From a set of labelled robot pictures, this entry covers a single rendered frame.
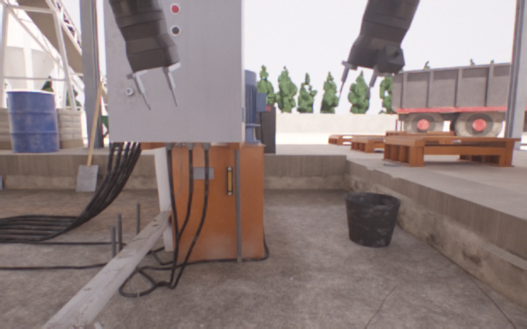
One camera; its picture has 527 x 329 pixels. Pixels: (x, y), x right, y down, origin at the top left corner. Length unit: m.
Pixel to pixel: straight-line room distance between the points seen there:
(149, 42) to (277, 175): 2.78
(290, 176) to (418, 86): 6.38
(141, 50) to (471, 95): 8.73
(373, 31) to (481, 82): 8.57
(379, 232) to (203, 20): 1.41
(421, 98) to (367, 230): 7.40
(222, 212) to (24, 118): 4.00
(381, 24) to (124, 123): 0.72
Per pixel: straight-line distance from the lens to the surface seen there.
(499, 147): 3.54
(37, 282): 1.65
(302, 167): 3.18
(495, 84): 9.05
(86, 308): 0.88
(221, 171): 1.38
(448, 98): 8.91
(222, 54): 0.85
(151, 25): 0.48
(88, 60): 5.83
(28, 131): 5.00
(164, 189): 1.57
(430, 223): 1.91
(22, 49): 13.93
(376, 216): 1.68
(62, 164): 3.85
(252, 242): 1.49
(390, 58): 0.45
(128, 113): 0.90
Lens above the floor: 0.69
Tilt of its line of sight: 7 degrees down
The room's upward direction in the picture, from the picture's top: straight up
